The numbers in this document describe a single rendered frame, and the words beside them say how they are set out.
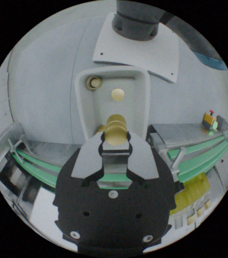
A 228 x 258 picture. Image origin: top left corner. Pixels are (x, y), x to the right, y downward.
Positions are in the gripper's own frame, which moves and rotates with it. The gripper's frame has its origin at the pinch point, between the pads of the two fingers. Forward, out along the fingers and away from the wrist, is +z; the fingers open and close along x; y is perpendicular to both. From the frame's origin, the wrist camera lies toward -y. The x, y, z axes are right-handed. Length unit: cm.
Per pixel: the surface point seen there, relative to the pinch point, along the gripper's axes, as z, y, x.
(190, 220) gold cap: -21.6, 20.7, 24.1
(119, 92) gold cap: 10.6, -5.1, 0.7
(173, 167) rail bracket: -4.0, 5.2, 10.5
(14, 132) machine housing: 8, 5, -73
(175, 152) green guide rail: 2.5, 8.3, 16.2
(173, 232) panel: -28, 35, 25
